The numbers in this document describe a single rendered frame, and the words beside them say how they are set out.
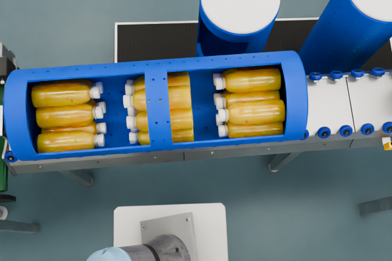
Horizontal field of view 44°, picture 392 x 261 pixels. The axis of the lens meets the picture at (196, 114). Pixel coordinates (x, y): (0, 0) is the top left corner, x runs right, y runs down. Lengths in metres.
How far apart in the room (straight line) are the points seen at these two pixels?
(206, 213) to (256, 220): 1.19
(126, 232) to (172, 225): 0.18
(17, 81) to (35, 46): 1.41
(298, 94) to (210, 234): 0.47
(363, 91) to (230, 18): 0.54
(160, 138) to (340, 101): 0.69
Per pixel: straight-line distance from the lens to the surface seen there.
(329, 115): 1.77
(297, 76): 1.46
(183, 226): 1.28
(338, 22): 1.97
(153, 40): 2.65
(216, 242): 1.42
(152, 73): 1.44
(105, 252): 1.17
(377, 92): 1.86
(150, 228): 1.37
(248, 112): 1.49
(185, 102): 1.45
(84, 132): 1.57
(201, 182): 2.59
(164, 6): 2.90
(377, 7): 1.85
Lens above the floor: 2.57
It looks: 75 degrees down
